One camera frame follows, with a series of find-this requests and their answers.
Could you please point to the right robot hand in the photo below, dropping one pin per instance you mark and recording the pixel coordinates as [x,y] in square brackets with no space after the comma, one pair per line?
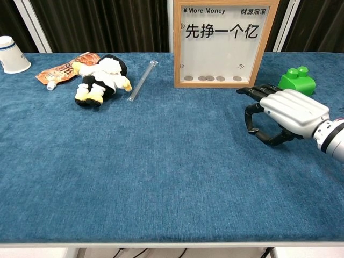
[293,110]

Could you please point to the silver coin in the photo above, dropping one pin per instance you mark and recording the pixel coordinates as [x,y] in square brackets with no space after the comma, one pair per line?
[189,78]
[210,77]
[220,78]
[236,78]
[201,78]

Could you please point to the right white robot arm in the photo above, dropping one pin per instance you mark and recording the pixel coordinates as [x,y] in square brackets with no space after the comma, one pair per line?
[333,139]

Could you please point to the green toy block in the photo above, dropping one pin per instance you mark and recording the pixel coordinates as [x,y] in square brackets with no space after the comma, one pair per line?
[298,83]

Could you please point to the blue table mat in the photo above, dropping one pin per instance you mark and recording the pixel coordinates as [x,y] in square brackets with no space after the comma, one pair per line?
[161,166]

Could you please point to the black white plush toy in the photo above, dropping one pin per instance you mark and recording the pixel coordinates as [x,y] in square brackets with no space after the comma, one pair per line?
[104,78]

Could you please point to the orange snack pouch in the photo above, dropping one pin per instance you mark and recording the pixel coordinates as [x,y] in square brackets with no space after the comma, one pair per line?
[59,72]

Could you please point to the white paper cup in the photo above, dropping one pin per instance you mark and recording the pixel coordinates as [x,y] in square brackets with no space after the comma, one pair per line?
[13,59]

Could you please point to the grey metal frame post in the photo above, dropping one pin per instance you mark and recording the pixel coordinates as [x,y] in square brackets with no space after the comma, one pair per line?
[285,27]
[170,27]
[36,27]

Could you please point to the wooden coin box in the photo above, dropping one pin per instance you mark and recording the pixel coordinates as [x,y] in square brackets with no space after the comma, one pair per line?
[177,40]

